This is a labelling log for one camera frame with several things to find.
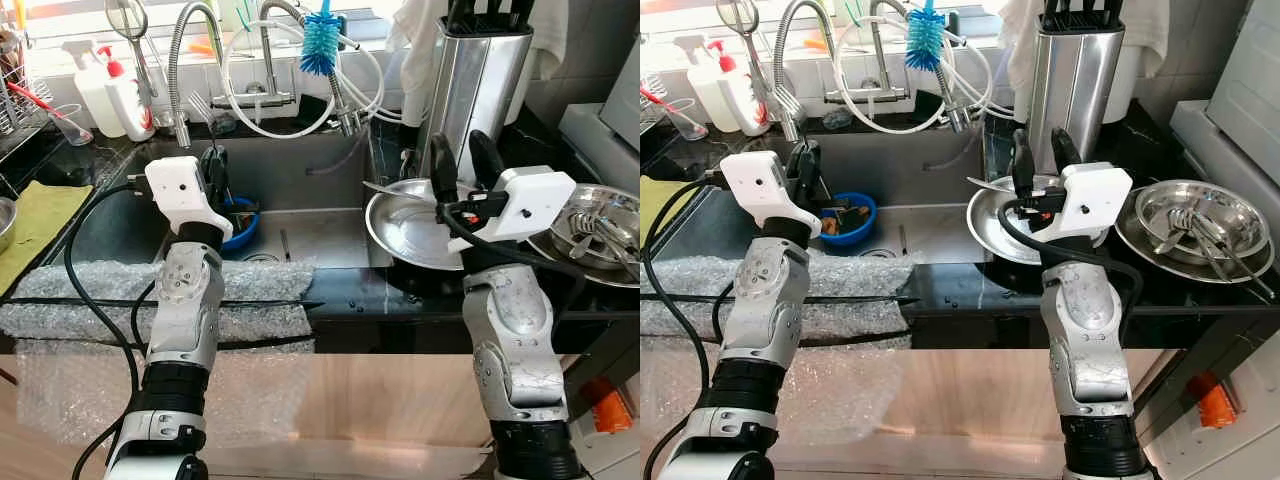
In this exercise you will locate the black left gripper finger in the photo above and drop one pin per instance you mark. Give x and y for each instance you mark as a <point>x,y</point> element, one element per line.
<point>223,172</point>
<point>210,170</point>
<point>797,168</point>
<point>812,170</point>

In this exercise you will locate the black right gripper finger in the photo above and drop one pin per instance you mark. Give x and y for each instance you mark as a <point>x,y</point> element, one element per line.
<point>1023,165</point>
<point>444,170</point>
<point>1063,155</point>
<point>486,165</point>

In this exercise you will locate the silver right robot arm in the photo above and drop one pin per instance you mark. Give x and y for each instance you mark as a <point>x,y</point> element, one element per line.
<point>1085,330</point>
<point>510,330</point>

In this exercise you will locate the steel kitchen sink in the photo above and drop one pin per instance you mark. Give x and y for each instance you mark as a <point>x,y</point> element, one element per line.
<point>300,200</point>
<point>920,190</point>

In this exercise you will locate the light wood kitchen cabinet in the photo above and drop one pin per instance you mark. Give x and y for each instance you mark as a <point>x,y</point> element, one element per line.
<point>960,400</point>
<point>400,400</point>

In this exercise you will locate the blue plastic bowl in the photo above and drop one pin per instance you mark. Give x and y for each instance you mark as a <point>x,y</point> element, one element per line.
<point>245,235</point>
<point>850,242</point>

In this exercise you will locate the deep steel plate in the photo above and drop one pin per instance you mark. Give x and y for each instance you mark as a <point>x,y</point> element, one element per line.
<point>990,225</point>
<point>400,235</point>

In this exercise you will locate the white plastic tube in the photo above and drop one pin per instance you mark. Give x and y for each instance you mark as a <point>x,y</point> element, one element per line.
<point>985,72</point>
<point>872,130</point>
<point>262,134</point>
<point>375,75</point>

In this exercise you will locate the steel knife block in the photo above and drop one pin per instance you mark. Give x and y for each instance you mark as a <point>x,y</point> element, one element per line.
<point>1070,90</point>
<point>470,90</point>

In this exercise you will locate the steel arched tap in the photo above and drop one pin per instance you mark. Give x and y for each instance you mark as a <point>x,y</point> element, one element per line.
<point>860,97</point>
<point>250,101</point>

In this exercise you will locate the white bottle with red pump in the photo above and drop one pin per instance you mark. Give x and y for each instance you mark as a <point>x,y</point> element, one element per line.
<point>742,105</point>
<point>130,110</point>

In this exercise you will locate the flexible steel faucet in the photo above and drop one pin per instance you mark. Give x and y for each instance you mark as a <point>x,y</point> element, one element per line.
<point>779,80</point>
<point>175,90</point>

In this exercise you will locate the white appliance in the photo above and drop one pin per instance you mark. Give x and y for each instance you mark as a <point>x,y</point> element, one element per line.
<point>590,140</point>
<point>1240,90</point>

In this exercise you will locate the large steel plate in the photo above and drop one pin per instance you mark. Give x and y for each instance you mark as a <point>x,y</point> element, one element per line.
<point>1135,255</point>
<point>600,275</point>

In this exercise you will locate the steel bowl holding cutlery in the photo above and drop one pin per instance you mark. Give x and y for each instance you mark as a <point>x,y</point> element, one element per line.
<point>610,200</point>
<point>1160,215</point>

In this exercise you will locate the white spray bottle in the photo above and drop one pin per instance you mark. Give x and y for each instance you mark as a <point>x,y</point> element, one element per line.
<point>700,100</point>
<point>90,105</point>

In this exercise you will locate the clear plastic cup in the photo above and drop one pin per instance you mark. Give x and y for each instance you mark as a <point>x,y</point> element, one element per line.
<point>72,128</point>
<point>685,122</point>

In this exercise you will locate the orange plastic tool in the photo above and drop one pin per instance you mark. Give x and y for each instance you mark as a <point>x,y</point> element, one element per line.
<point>200,46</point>
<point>815,42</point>

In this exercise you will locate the green cloth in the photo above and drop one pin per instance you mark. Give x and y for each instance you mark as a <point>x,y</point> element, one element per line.
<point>40,225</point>
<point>665,205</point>

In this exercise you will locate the bubble wrap sheet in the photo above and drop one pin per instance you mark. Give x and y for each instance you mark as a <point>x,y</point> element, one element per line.
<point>90,300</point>
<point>700,290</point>

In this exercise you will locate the long steel cutlery piece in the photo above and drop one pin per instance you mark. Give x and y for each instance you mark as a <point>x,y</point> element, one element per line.
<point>615,250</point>
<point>1225,255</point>

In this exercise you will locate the blue bottle brush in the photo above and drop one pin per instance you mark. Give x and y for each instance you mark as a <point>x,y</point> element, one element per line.
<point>925,42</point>
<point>320,48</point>

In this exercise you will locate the red stick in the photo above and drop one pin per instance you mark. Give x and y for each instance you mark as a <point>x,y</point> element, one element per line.
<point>25,97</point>
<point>655,98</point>

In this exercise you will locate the metal mesh strainer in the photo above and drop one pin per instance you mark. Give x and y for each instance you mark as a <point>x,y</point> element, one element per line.
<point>127,18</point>
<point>737,15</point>

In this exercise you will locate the small steel bowl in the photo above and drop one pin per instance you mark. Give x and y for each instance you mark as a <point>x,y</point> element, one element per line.
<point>6,228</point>

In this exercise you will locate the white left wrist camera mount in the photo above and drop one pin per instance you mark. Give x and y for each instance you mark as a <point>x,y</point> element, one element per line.
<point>175,190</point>
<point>750,185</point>

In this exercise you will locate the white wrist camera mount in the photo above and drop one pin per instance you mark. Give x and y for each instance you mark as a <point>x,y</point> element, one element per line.
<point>750,185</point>
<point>530,200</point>
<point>1095,195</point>
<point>175,190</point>

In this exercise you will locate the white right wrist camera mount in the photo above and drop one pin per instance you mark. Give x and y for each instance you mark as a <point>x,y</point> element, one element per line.
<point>1095,195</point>
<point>530,200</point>

